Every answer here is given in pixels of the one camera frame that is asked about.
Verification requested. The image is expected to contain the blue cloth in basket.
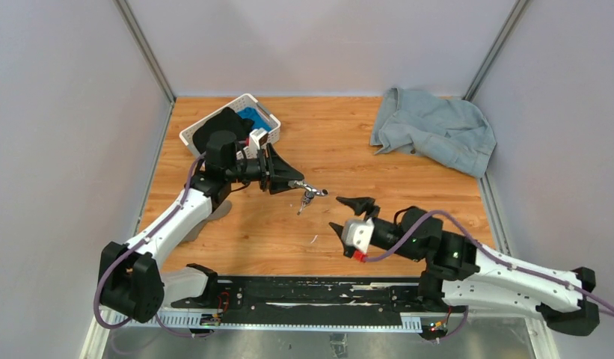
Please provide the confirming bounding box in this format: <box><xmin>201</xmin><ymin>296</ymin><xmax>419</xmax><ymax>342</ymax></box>
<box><xmin>237</xmin><ymin>106</ymin><xmax>271</xmax><ymax>132</ymax></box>

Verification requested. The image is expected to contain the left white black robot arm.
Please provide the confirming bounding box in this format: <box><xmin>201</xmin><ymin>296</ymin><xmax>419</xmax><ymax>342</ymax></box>
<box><xmin>93</xmin><ymin>130</ymin><xmax>319</xmax><ymax>329</ymax></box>

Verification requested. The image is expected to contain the grey-blue denim garment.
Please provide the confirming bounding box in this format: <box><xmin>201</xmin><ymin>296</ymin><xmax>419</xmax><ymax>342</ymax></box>
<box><xmin>369</xmin><ymin>88</ymin><xmax>497</xmax><ymax>179</ymax></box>

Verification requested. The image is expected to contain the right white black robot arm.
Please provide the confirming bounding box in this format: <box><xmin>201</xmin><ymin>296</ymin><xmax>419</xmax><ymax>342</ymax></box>
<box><xmin>330</xmin><ymin>197</ymin><xmax>600</xmax><ymax>337</ymax></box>

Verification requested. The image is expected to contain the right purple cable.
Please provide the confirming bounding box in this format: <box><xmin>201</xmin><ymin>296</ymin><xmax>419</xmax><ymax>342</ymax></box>
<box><xmin>363</xmin><ymin>209</ymin><xmax>614</xmax><ymax>344</ymax></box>

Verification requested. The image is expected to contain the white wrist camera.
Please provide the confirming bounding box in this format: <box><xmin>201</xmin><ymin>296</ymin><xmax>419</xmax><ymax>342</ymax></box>
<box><xmin>248</xmin><ymin>128</ymin><xmax>268</xmax><ymax>155</ymax></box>
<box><xmin>341</xmin><ymin>218</ymin><xmax>375</xmax><ymax>254</ymax></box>

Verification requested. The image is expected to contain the black cloth in basket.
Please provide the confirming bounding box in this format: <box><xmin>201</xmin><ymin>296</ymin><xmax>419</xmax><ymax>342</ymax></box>
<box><xmin>192</xmin><ymin>108</ymin><xmax>254</xmax><ymax>153</ymax></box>

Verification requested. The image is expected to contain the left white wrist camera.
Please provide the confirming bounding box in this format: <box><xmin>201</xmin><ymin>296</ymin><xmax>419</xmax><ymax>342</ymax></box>
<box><xmin>248</xmin><ymin>128</ymin><xmax>268</xmax><ymax>155</ymax></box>

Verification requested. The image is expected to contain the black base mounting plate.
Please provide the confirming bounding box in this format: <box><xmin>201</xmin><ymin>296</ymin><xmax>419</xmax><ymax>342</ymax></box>
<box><xmin>172</xmin><ymin>275</ymin><xmax>449</xmax><ymax>329</ymax></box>

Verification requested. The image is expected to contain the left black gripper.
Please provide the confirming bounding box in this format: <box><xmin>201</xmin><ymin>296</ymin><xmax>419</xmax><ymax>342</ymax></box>
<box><xmin>226</xmin><ymin>144</ymin><xmax>304</xmax><ymax>196</ymax></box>

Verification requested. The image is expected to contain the chrome water faucet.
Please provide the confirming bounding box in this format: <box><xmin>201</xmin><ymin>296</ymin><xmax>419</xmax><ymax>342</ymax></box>
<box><xmin>295</xmin><ymin>181</ymin><xmax>329</xmax><ymax>215</ymax></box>

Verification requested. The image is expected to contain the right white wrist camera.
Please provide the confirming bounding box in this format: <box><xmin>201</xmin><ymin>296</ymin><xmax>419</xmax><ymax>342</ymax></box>
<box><xmin>341</xmin><ymin>218</ymin><xmax>375</xmax><ymax>254</ymax></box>

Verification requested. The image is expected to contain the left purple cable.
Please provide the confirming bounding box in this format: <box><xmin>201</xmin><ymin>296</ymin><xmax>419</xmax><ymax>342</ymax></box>
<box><xmin>92</xmin><ymin>139</ymin><xmax>253</xmax><ymax>339</ymax></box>

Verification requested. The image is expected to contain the purple cable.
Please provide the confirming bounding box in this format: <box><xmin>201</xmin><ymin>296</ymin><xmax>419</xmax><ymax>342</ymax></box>
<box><xmin>363</xmin><ymin>209</ymin><xmax>614</xmax><ymax>344</ymax></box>
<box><xmin>92</xmin><ymin>139</ymin><xmax>253</xmax><ymax>339</ymax></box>

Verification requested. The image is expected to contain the white plastic basket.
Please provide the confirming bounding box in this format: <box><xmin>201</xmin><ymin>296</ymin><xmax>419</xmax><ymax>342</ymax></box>
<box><xmin>179</xmin><ymin>93</ymin><xmax>281</xmax><ymax>156</ymax></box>

